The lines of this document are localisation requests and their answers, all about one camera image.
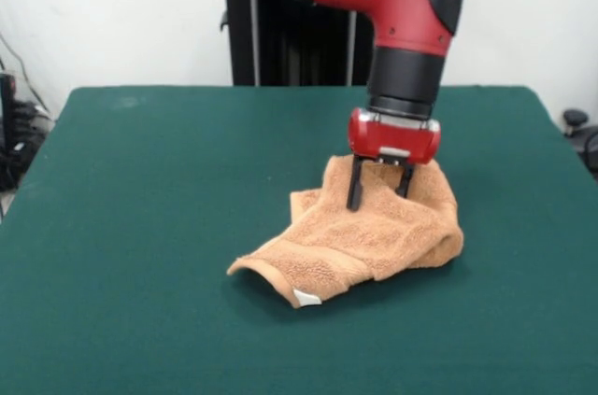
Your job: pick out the tan terry towel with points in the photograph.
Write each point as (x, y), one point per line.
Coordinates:
(374, 236)

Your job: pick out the black office chair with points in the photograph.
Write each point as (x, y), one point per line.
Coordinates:
(584, 133)

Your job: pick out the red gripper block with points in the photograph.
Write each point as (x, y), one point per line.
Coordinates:
(392, 143)

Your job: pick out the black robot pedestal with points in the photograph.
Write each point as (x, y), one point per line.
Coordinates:
(266, 40)

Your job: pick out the black equipment box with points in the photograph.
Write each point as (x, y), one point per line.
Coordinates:
(7, 110)

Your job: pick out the dark green table cloth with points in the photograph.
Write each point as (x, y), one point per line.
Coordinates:
(140, 227)

